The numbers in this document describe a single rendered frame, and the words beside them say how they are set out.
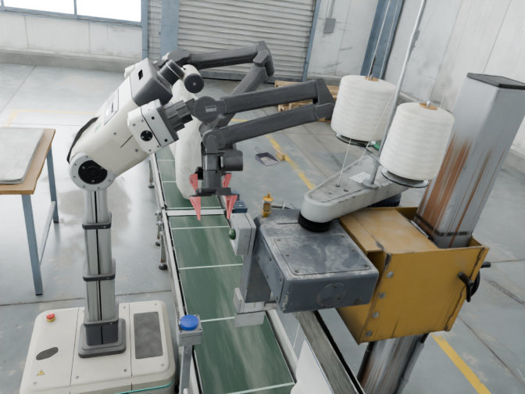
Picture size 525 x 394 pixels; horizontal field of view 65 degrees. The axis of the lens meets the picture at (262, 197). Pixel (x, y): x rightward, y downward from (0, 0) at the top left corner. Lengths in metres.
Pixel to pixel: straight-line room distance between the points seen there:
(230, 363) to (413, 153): 1.32
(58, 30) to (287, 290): 7.91
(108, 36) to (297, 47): 3.66
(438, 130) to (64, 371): 1.80
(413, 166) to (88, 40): 7.84
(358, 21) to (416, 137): 8.72
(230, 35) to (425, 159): 7.80
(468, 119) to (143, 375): 1.67
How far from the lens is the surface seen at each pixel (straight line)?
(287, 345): 2.05
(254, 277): 1.17
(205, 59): 1.81
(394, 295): 1.20
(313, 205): 1.05
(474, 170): 1.19
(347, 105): 1.21
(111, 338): 2.15
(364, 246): 1.08
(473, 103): 1.17
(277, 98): 1.33
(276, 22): 8.87
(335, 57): 9.58
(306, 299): 0.96
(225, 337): 2.08
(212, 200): 3.15
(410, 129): 1.00
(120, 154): 1.50
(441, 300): 1.33
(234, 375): 1.95
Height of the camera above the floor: 1.89
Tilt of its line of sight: 27 degrees down
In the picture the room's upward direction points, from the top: 9 degrees clockwise
